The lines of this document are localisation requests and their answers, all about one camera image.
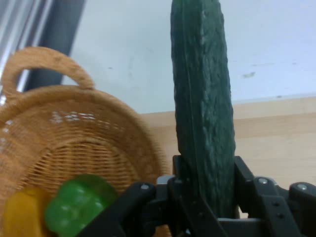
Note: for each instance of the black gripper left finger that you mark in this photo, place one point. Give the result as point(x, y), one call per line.
point(190, 202)

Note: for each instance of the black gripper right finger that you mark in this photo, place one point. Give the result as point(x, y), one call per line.
point(269, 205)

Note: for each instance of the long dark green cucumber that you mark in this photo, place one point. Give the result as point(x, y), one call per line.
point(205, 111)

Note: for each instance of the wooden cutting board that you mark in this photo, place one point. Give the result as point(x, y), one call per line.
point(271, 143)

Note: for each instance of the green toy bell pepper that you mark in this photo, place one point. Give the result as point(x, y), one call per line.
point(76, 207)

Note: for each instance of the woven wicker basket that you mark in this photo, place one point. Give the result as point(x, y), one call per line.
point(81, 133)

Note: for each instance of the yellow toy bell pepper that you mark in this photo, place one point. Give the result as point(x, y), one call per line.
point(23, 214)

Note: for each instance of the aluminium frame rail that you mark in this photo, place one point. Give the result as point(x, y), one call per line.
point(29, 29)

